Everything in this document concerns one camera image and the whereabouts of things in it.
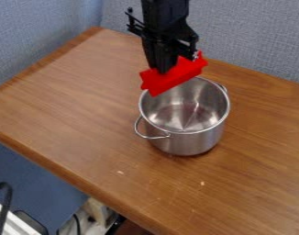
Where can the white clutter under table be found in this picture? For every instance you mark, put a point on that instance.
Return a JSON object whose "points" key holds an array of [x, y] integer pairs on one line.
{"points": [[93, 219]]}

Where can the red rectangular block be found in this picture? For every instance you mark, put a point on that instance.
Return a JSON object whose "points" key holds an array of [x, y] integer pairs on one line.
{"points": [[157, 83]]}

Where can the white ribbed device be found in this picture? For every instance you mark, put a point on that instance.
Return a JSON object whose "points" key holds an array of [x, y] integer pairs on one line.
{"points": [[21, 224]]}

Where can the stainless steel pot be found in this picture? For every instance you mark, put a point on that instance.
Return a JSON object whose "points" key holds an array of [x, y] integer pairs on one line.
{"points": [[183, 120]]}

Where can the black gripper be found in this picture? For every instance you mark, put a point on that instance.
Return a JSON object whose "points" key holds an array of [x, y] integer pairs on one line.
{"points": [[166, 36]]}

